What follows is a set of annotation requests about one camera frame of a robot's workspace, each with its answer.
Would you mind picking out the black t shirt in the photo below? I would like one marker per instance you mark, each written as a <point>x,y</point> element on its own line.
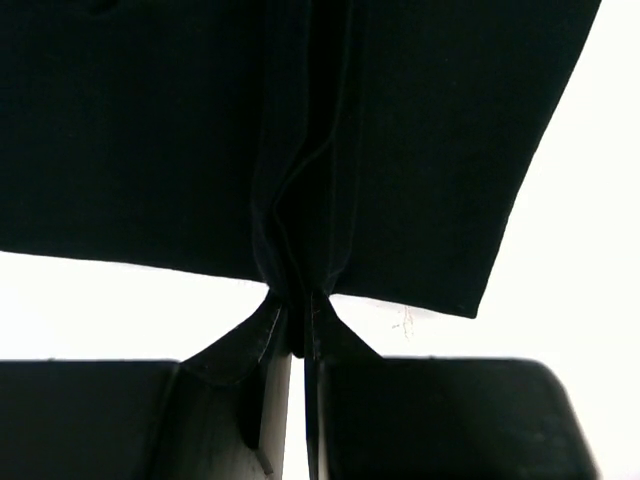
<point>367,148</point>

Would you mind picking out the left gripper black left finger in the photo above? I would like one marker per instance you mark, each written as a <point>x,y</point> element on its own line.
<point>226,416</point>

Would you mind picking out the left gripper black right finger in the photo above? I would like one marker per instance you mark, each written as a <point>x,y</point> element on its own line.
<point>326,338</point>

